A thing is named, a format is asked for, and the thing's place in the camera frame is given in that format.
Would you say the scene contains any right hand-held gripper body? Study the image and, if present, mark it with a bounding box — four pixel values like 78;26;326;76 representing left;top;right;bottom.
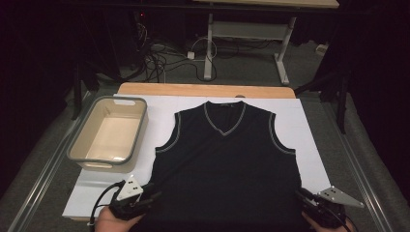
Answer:
304;186;366;230

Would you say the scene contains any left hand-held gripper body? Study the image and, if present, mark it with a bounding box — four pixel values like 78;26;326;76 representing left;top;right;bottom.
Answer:
109;174;149;221

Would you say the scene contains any beige basket with grey rim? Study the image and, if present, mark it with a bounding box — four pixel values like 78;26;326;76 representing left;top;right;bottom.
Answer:
66;95;150;173

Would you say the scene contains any black knit vest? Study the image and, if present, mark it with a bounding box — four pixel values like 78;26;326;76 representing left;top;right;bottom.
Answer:
129;101;312;232

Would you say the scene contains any person's right hand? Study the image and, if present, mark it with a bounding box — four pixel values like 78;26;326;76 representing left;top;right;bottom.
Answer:
301;212;356;232

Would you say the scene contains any person's left hand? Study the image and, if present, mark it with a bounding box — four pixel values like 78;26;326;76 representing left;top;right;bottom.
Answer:
95;207;144;232

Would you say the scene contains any white board table cover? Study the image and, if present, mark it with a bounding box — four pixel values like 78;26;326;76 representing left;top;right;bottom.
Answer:
62;94;333;223

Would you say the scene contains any black metal stand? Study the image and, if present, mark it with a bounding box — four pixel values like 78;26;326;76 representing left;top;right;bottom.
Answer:
71;62;82;121
294;71;348;134

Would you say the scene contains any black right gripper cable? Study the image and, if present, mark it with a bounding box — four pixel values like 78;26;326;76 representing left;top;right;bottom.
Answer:
322;201;354;232

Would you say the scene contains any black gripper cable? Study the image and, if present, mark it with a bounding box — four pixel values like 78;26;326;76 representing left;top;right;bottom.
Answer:
87;180;127;232
322;201;354;232

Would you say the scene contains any metal floor rail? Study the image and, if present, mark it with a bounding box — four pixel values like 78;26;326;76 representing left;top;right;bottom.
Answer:
6;91;95;232
322;101;395;232

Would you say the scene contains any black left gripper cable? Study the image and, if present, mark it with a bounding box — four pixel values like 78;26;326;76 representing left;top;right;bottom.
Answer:
87;180;127;232

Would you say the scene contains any bundle of floor cables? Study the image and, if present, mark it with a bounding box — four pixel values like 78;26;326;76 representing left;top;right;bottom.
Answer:
129;18;220;83

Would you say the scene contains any grey metal frame stand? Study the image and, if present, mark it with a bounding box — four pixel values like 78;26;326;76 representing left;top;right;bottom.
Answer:
192;0;340;86

